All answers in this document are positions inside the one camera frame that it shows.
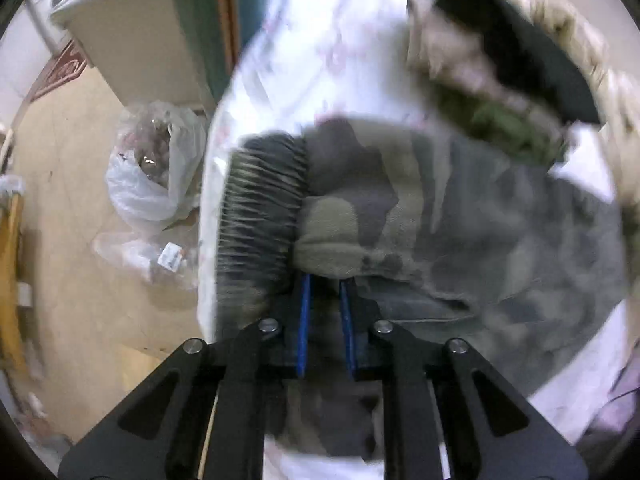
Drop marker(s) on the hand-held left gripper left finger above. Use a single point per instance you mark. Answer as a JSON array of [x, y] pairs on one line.
[[302, 330]]

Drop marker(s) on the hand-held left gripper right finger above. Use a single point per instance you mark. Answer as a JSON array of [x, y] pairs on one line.
[[348, 330]]

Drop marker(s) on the grey camouflage pants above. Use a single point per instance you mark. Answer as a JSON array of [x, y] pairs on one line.
[[450, 210]]

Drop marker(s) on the olive green pants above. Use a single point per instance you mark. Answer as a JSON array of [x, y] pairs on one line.
[[495, 125]]

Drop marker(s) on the dark camouflage pants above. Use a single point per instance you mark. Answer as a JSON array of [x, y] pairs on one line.
[[520, 45]]

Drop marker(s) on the crumpled plastic bag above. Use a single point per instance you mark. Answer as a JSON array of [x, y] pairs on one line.
[[145, 257]]

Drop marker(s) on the clear plastic trash bag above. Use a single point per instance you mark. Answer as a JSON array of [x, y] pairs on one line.
[[150, 175]]

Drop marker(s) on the bed with floral sheet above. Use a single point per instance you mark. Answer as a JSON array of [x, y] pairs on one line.
[[325, 60]]

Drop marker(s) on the yellow wooden stool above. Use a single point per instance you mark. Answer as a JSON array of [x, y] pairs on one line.
[[10, 280]]

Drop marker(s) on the white cabinet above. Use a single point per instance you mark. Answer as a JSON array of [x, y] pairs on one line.
[[135, 35]]

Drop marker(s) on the red patterned rug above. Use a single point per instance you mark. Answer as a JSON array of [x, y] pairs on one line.
[[57, 72]]

